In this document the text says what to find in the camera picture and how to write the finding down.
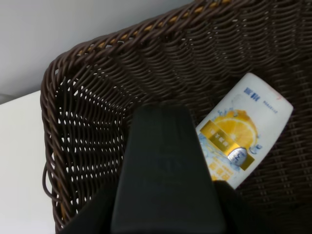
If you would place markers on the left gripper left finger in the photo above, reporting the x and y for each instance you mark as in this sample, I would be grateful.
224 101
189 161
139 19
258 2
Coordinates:
96 216

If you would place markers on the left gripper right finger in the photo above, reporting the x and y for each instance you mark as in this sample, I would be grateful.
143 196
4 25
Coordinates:
239 217

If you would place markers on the black pump bottle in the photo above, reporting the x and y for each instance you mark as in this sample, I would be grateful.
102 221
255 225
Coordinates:
165 186

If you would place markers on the white blue-capped shampoo bottle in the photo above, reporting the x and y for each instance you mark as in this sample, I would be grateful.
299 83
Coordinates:
240 131

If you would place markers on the dark brown wicker basket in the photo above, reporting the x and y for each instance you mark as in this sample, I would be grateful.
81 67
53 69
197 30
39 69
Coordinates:
191 56

